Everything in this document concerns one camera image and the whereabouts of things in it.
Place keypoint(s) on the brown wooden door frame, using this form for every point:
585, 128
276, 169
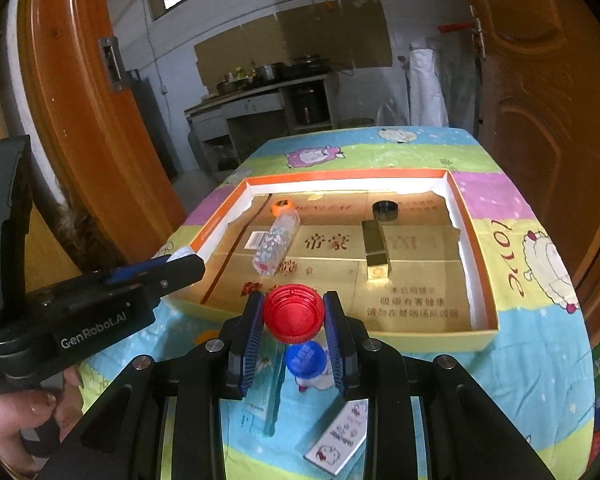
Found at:
80, 110

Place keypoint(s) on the red paper strip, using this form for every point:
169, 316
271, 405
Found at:
452, 27

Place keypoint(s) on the white kitchen counter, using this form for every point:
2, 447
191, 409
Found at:
245, 107

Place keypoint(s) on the gold rectangular metal case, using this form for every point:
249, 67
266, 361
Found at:
375, 250

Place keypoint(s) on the brown wooden door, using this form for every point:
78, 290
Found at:
545, 135

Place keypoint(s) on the clear vial with beads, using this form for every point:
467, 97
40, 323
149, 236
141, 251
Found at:
275, 245

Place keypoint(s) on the orange bottle cap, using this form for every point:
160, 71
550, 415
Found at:
207, 335

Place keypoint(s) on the brown cardboard wall sheet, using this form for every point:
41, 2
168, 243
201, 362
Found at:
220, 60
365, 32
307, 32
260, 45

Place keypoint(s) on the red bottle cap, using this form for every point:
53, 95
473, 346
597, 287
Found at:
292, 312

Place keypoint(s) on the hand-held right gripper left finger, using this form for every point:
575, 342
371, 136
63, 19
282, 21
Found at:
247, 350

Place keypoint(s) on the clear plastic sheet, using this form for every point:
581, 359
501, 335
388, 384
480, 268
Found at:
460, 85

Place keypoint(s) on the person's left hand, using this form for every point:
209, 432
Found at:
10, 410

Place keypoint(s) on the white rectangular patterned box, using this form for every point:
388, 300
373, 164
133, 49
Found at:
337, 440

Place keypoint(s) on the metal strike plate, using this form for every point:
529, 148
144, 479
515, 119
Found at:
114, 65

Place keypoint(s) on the metal cooking pot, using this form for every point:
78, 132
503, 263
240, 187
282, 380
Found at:
266, 72

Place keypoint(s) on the black gas stove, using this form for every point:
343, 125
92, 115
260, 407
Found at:
307, 65

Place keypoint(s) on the blue bottle cap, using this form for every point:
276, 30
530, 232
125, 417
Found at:
304, 360

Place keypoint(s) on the dry straw bundle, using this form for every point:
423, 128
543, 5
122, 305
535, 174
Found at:
80, 225

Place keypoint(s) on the green top condiment bottle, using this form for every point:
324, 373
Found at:
239, 73

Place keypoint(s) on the dark cooker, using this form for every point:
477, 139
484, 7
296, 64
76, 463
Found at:
307, 107

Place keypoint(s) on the black bottle cap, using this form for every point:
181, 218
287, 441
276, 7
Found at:
385, 210

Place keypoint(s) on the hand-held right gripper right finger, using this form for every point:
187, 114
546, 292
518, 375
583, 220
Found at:
337, 355

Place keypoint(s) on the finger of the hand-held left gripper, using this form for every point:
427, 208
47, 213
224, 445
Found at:
180, 272
130, 271

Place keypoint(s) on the shallow white cardboard box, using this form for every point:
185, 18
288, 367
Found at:
430, 342

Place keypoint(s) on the white woven sack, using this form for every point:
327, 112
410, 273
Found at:
427, 87

